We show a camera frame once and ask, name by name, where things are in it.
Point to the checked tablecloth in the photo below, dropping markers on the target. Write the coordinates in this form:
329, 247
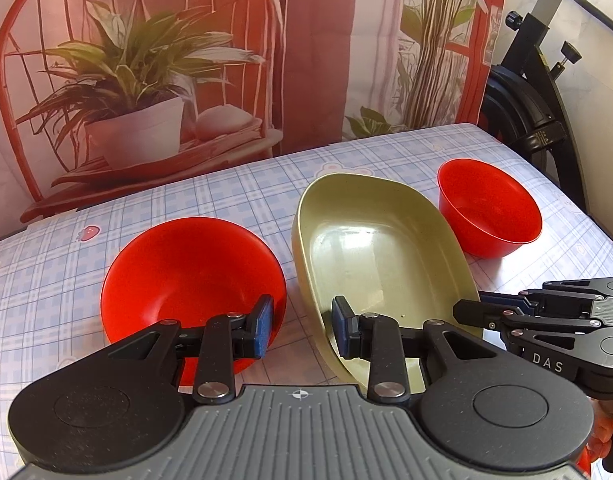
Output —
136, 220

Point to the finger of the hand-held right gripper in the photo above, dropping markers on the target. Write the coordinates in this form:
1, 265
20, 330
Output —
479, 312
504, 297

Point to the small red bowl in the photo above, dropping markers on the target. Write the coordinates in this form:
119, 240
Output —
491, 210

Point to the plant print backdrop cloth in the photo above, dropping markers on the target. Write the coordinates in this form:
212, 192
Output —
186, 60

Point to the black exercise bike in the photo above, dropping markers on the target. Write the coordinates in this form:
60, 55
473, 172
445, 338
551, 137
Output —
516, 110

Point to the green oval plate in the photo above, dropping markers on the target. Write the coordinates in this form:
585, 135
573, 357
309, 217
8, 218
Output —
381, 255

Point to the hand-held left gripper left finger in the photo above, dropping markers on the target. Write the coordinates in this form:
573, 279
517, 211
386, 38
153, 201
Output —
264, 326

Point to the person's right hand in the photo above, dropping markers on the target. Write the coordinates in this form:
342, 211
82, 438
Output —
595, 440

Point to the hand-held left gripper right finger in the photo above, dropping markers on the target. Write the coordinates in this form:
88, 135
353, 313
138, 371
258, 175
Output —
342, 331

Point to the large red bowl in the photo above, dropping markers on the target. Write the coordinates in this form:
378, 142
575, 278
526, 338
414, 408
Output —
186, 270

